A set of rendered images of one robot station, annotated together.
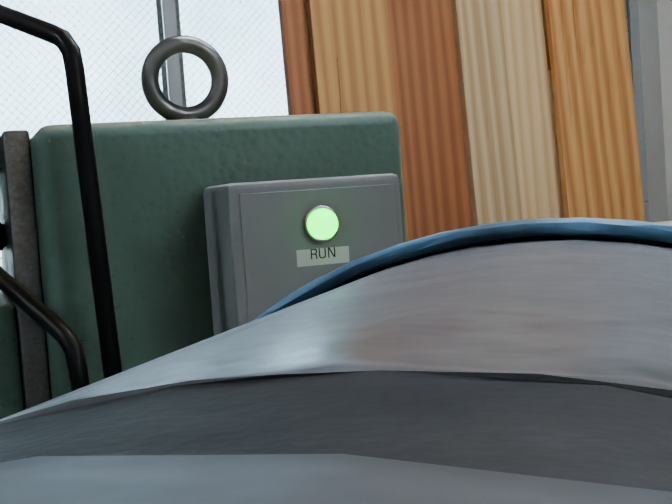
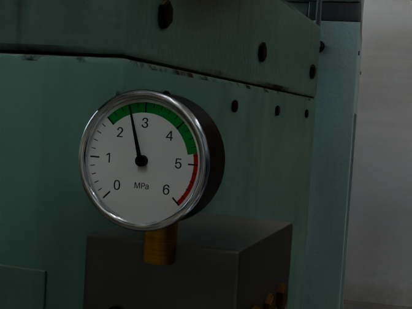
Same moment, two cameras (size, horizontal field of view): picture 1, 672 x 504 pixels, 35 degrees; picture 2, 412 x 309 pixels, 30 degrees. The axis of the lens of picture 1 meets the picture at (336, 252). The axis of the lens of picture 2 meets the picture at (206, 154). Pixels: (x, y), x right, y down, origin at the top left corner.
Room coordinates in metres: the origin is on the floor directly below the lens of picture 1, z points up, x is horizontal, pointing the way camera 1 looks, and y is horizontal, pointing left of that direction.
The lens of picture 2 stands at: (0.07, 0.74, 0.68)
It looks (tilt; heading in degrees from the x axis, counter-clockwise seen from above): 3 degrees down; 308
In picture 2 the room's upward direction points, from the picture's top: 4 degrees clockwise
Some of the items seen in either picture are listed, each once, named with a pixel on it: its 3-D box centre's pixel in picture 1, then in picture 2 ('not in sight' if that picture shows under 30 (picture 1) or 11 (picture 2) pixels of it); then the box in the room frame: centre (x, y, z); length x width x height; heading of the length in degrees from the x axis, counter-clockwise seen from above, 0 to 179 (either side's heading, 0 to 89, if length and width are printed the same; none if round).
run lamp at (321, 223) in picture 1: (322, 224); not in sight; (0.57, 0.01, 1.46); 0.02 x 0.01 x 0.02; 110
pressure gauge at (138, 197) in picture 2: not in sight; (155, 179); (0.31, 0.48, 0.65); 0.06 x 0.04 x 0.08; 20
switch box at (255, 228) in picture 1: (309, 320); not in sight; (0.60, 0.02, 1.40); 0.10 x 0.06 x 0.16; 110
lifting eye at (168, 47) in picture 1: (185, 83); not in sight; (0.72, 0.09, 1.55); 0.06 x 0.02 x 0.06; 110
